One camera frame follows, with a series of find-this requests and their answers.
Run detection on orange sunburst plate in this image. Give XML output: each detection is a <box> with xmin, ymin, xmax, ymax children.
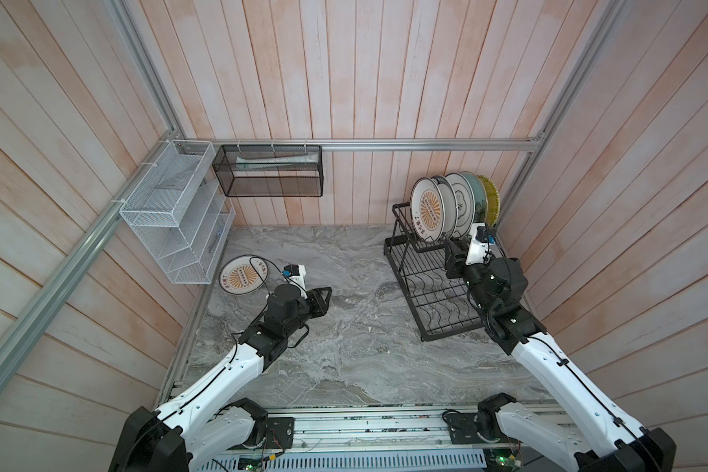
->
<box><xmin>410</xmin><ymin>177</ymin><xmax>446</xmax><ymax>242</ymax></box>
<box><xmin>218</xmin><ymin>255</ymin><xmax>269</xmax><ymax>295</ymax></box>

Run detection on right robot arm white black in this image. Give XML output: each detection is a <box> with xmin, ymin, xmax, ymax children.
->
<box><xmin>444</xmin><ymin>238</ymin><xmax>677</xmax><ymax>471</ymax></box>

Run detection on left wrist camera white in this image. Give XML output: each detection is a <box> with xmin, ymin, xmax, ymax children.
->
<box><xmin>282</xmin><ymin>265</ymin><xmax>307</xmax><ymax>298</ymax></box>

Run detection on left aluminium frame bar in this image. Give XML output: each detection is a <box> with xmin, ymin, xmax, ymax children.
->
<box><xmin>0</xmin><ymin>128</ymin><xmax>181</xmax><ymax>395</ymax></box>

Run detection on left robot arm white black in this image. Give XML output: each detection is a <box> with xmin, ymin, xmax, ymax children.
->
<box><xmin>109</xmin><ymin>282</ymin><xmax>332</xmax><ymax>471</ymax></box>

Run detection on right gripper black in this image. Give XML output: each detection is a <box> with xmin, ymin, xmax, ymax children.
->
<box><xmin>444</xmin><ymin>237</ymin><xmax>497</xmax><ymax>317</ymax></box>

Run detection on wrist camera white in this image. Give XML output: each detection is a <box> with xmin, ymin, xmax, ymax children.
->
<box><xmin>465</xmin><ymin>222</ymin><xmax>496</xmax><ymax>266</ymax></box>
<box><xmin>282</xmin><ymin>265</ymin><xmax>307</xmax><ymax>298</ymax></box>

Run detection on black mesh wall basket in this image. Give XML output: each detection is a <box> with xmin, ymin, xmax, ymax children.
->
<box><xmin>212</xmin><ymin>144</ymin><xmax>325</xmax><ymax>198</ymax></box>

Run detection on black two-tier dish rack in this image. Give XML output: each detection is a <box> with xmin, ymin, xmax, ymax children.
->
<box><xmin>382</xmin><ymin>201</ymin><xmax>509</xmax><ymax>342</ymax></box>

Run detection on white wire mesh shelf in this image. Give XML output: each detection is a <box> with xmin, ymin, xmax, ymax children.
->
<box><xmin>120</xmin><ymin>140</ymin><xmax>235</xmax><ymax>285</ymax></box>

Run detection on aluminium mounting rail base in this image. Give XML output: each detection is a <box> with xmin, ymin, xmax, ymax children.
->
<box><xmin>125</xmin><ymin>404</ymin><xmax>615</xmax><ymax>472</ymax></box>

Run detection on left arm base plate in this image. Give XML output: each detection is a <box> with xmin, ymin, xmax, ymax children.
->
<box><xmin>244</xmin><ymin>417</ymin><xmax>295</xmax><ymax>450</ymax></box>

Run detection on right aluminium frame post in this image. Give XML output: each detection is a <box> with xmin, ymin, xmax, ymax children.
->
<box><xmin>497</xmin><ymin>0</ymin><xmax>633</xmax><ymax>227</ymax></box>

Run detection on horizontal aluminium frame bar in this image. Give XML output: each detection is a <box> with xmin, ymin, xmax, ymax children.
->
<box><xmin>210</xmin><ymin>138</ymin><xmax>542</xmax><ymax>151</ymax></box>

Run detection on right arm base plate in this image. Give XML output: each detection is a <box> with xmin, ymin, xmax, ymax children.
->
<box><xmin>442</xmin><ymin>409</ymin><xmax>485</xmax><ymax>444</ymax></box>

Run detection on white plate green lettered rim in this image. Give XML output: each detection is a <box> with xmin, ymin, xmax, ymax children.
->
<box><xmin>432</xmin><ymin>175</ymin><xmax>457</xmax><ymax>238</ymax></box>

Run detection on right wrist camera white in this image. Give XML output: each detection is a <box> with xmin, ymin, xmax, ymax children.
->
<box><xmin>465</xmin><ymin>222</ymin><xmax>496</xmax><ymax>266</ymax></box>

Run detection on mint green flower plate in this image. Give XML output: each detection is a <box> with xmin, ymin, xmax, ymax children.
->
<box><xmin>460</xmin><ymin>171</ymin><xmax>488</xmax><ymax>222</ymax></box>

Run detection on yellow woven round plate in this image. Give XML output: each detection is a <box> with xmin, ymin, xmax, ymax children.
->
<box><xmin>478</xmin><ymin>175</ymin><xmax>501</xmax><ymax>226</ymax></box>

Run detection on white plate dark rim characters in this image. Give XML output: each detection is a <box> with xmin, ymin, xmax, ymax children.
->
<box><xmin>446</xmin><ymin>173</ymin><xmax>476</xmax><ymax>238</ymax></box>

